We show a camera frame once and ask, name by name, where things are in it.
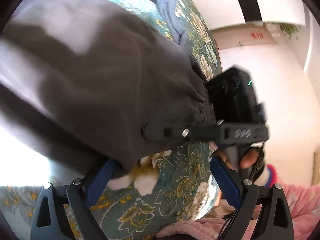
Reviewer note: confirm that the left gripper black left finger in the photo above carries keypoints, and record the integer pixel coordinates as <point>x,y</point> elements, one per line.
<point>50,219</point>

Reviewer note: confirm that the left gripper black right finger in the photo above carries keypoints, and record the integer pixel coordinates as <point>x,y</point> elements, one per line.
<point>274,221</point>

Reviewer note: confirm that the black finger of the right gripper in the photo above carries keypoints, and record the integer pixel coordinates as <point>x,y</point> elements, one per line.
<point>158,133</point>

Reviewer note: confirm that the dark grey sweatpants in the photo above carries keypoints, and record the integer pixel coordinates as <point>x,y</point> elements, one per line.
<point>81,78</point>

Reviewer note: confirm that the right hand in glove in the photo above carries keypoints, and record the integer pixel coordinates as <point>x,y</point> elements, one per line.
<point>253,161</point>

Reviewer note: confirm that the teal floral bed blanket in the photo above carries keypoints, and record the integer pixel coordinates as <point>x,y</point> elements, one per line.
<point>162,188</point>

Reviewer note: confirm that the beige door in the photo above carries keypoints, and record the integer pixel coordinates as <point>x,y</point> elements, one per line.
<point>252,34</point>

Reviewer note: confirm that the green potted plant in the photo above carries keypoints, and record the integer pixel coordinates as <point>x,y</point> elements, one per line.
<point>290,30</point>

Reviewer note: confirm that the white black wardrobe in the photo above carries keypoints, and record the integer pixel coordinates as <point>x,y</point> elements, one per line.
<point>224,13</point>

